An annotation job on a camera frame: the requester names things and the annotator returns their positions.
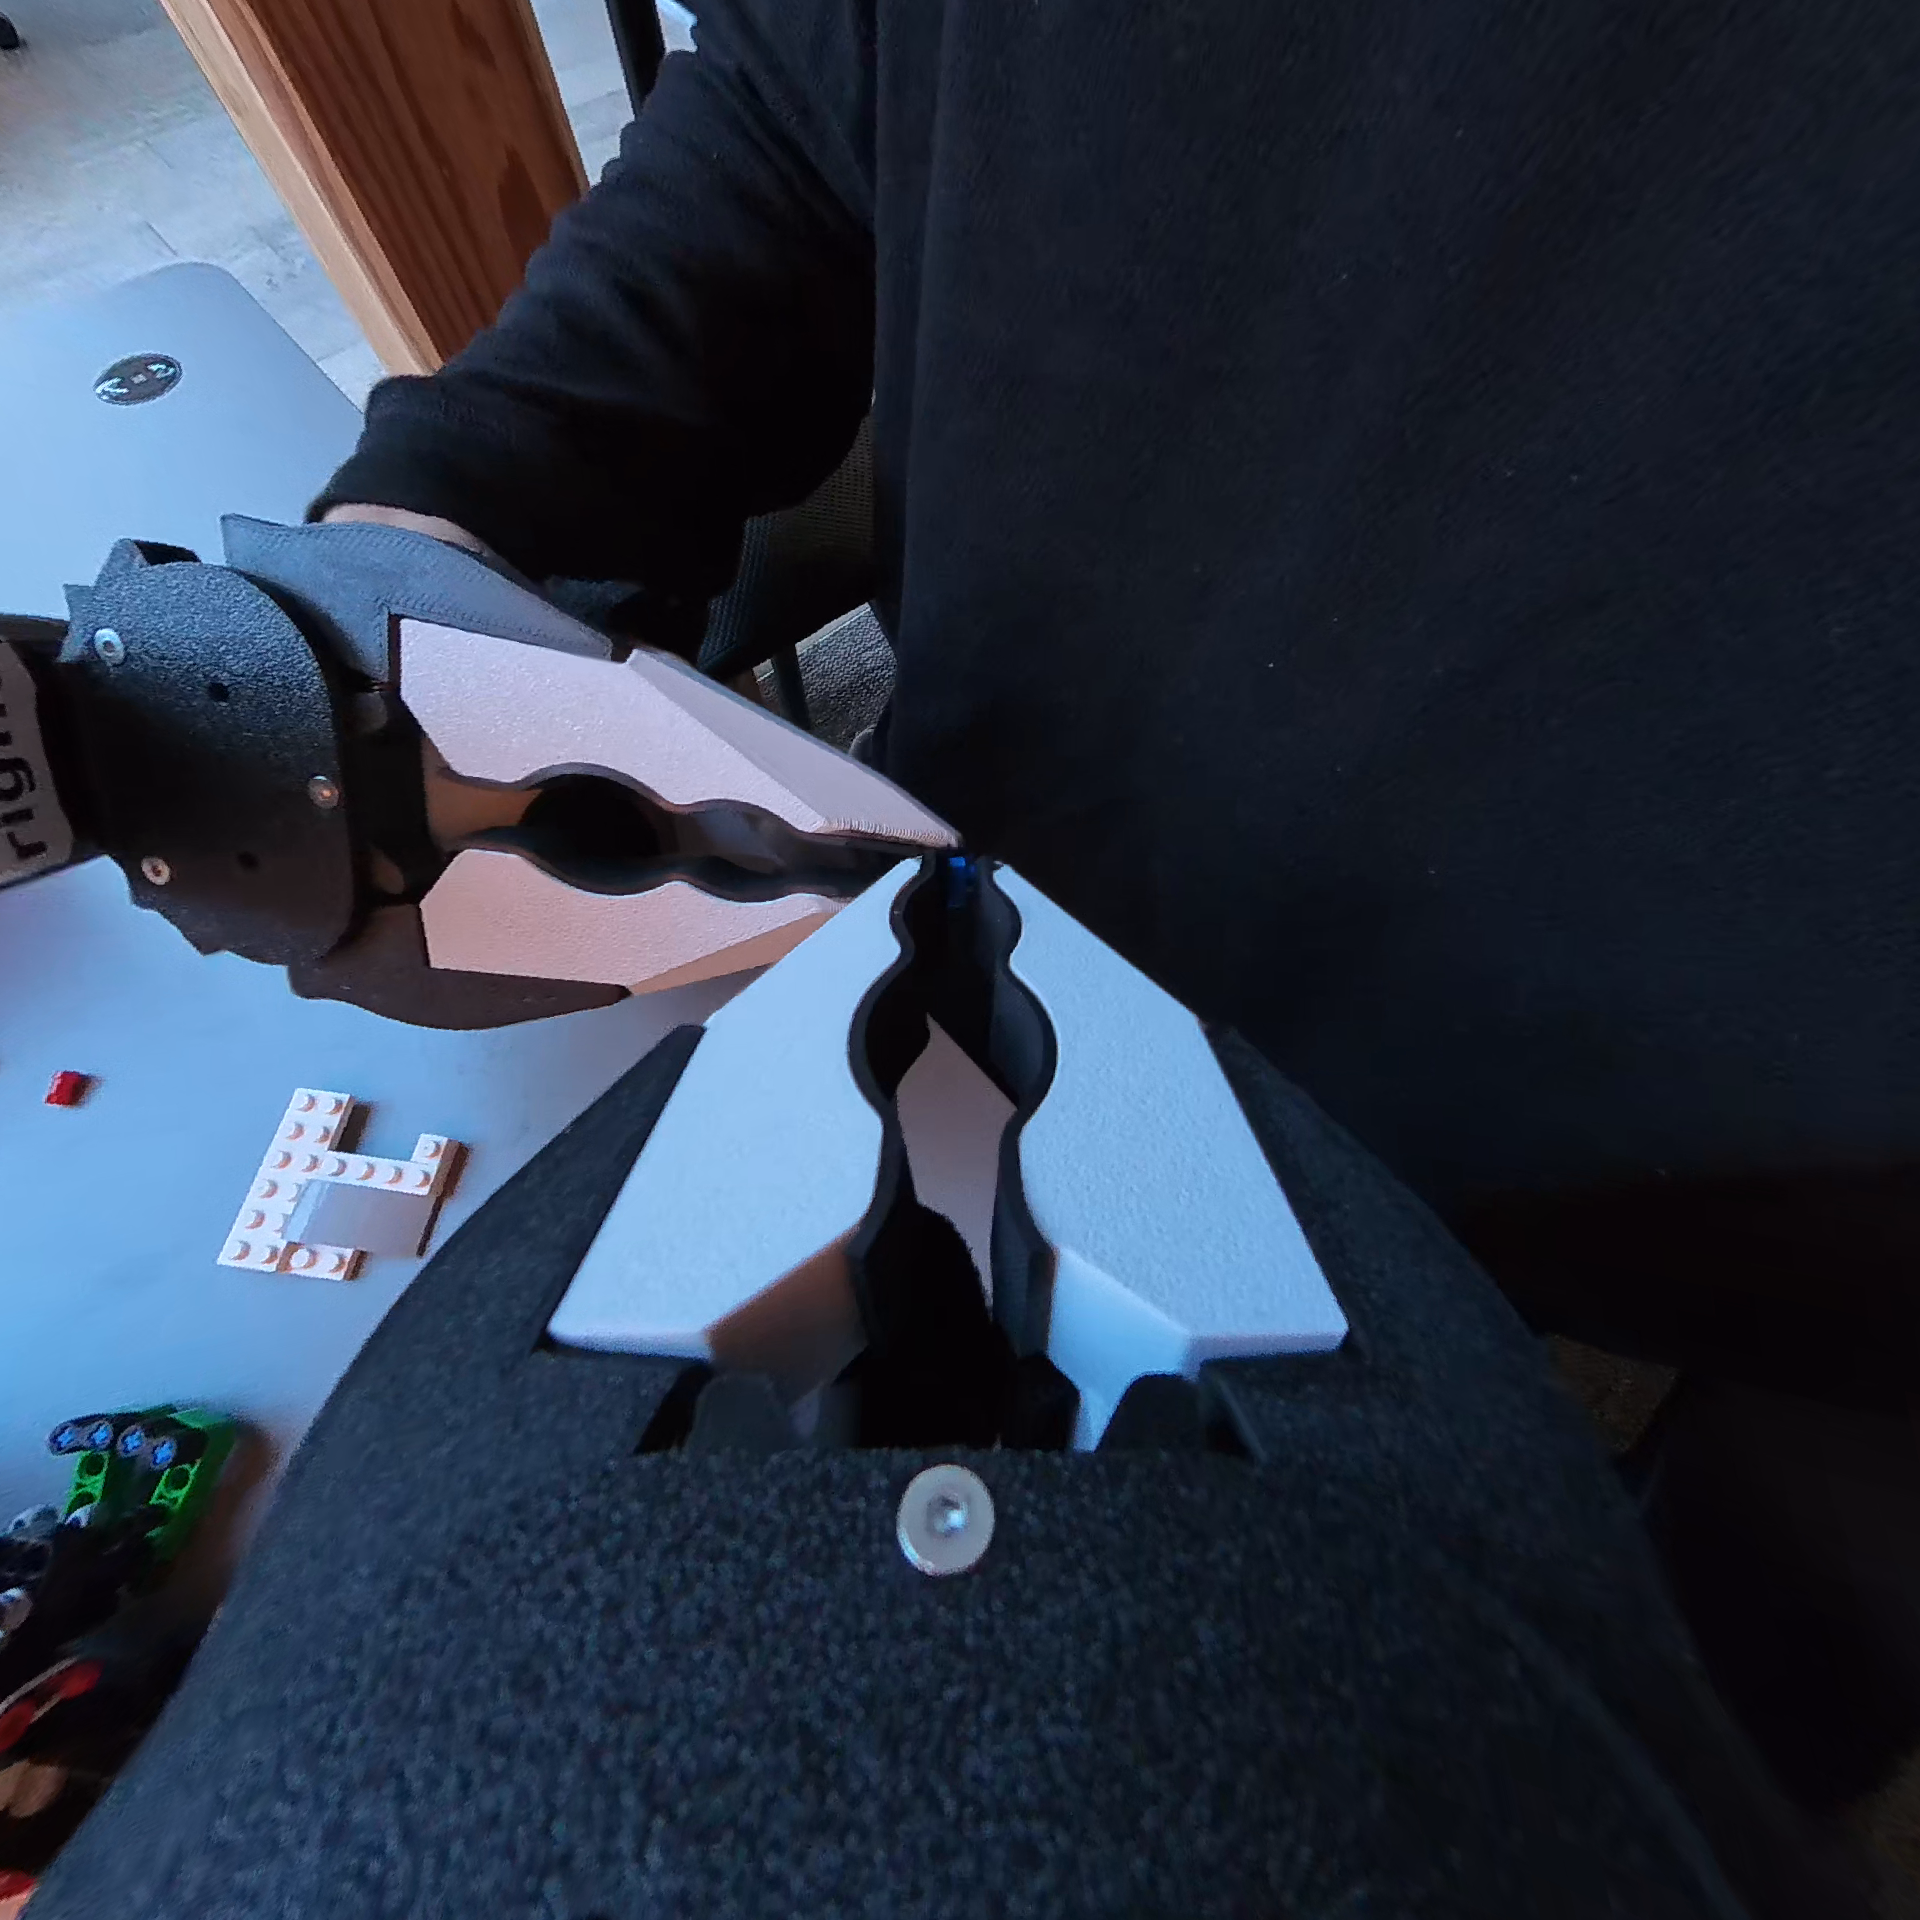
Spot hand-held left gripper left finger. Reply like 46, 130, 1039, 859
549, 856, 924, 1448

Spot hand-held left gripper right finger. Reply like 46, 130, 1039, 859
987, 862, 1352, 1449

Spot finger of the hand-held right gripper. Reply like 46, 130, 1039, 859
393, 612, 967, 856
419, 838, 890, 998

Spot white lego plate assembly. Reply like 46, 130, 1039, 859
215, 1089, 466, 1288

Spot person's right forearm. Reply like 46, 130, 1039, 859
308, 45, 902, 635

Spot green black lego technic assembly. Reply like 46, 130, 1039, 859
46, 1401, 242, 1572

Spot partly built lego technic vehicle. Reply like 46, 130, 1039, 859
0, 1500, 212, 1920

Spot person's right hand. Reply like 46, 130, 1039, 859
319, 501, 486, 556

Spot wooden post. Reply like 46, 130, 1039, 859
158, 0, 586, 378

